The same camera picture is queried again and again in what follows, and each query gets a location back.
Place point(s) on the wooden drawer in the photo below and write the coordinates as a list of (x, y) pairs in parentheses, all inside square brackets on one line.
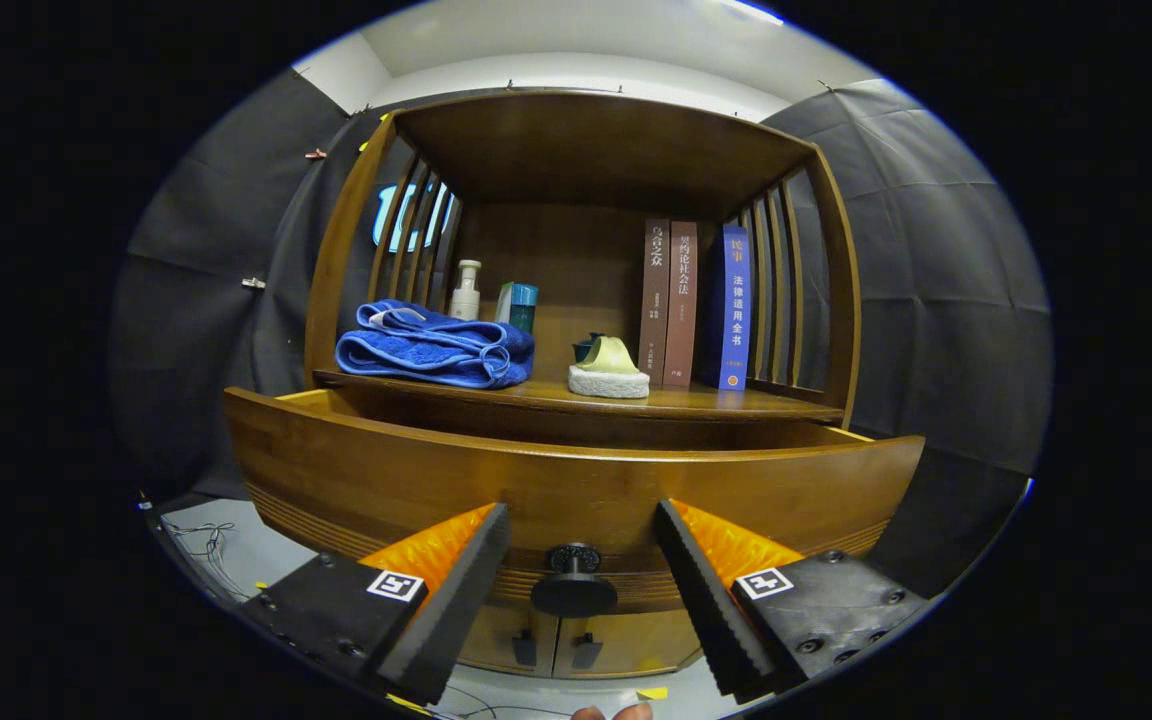
[(576, 490)]

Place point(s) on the blue lidded teacup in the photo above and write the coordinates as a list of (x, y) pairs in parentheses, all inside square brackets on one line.
[(584, 350)]

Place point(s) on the blue folded towel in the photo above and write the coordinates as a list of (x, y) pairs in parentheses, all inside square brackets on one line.
[(436, 350)]

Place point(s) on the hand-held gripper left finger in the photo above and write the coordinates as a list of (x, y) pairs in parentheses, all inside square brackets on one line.
[(456, 610)]

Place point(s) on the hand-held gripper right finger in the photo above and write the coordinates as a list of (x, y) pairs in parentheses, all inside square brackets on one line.
[(711, 610)]

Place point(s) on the wooden countertop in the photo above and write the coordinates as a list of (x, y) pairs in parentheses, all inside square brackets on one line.
[(696, 402)]

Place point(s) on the yellow tape scrap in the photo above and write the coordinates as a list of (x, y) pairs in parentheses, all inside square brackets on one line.
[(651, 692)]

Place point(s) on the blue book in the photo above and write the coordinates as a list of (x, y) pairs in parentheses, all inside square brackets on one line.
[(734, 300)]

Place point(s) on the wooden cabinet door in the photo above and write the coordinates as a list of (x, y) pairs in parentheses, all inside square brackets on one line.
[(496, 640), (646, 640)]

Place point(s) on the green and white sponge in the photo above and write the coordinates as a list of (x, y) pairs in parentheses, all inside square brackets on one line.
[(611, 375)]

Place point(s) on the blue capped clear bottle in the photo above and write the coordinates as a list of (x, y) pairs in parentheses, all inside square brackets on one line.
[(524, 305)]

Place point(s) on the wooden cabinet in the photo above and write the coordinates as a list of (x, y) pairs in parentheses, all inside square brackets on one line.
[(596, 150)]

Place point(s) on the dark brown book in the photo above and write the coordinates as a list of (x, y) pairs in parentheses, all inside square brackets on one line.
[(654, 300)]

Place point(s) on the reddish brown book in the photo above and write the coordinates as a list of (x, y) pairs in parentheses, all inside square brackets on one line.
[(681, 300)]

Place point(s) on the white pump bottle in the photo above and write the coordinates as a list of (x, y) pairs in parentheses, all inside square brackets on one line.
[(465, 300)]

